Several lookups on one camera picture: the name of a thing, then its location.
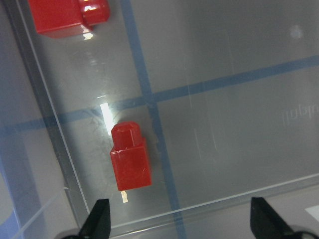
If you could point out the clear plastic storage box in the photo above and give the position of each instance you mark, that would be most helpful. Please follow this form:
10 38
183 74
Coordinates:
226 94

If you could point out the red block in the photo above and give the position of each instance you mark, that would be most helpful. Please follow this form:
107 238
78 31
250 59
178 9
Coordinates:
64 18
129 157

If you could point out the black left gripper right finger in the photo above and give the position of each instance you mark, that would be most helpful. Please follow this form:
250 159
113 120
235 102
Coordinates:
266 223

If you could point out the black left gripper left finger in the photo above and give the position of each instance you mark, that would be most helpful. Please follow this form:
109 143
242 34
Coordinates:
98 223

